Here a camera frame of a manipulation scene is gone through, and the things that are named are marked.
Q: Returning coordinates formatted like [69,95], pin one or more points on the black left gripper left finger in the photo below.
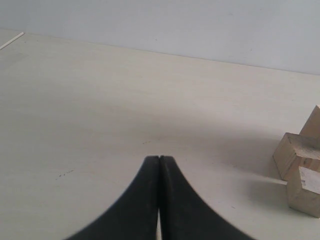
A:
[134,215]

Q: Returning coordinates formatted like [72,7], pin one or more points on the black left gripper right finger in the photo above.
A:
[183,213]

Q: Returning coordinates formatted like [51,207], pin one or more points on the large pale wooden cube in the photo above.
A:
[311,127]

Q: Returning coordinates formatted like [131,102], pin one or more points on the small wooden cube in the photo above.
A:
[303,191]

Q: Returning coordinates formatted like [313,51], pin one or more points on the medium wooden cube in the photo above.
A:
[294,151]

